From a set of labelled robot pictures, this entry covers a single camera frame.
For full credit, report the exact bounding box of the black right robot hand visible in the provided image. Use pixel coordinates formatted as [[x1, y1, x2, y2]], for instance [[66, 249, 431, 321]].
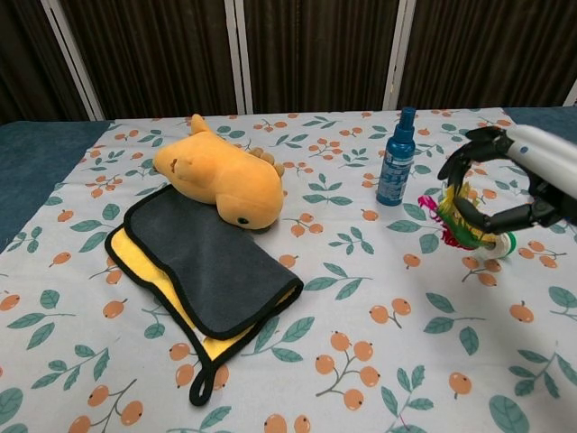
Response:
[[437, 126, 570, 235]]

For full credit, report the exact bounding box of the pink green feather shuttlecock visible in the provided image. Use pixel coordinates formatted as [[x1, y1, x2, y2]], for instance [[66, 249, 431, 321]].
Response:
[[417, 180, 519, 262]]

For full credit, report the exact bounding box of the fruit leaf patterned tablecloth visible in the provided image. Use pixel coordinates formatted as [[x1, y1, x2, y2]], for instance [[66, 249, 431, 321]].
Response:
[[0, 106, 577, 433]]

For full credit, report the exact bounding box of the blue spray bottle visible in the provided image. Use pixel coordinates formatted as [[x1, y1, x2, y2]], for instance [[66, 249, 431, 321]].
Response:
[[376, 106, 417, 208]]

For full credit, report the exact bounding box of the brown folding screen panel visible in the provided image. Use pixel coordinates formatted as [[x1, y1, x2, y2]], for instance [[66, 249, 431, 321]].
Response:
[[0, 0, 105, 124], [42, 0, 254, 121], [385, 0, 577, 110], [224, 0, 416, 115]]

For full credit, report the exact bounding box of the orange plush dinosaur toy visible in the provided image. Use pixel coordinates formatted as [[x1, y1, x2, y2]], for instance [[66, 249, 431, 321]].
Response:
[[152, 113, 286, 234]]

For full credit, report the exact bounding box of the grey yellow microfibre towel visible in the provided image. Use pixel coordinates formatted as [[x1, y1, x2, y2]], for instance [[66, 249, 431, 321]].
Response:
[[104, 183, 306, 407]]

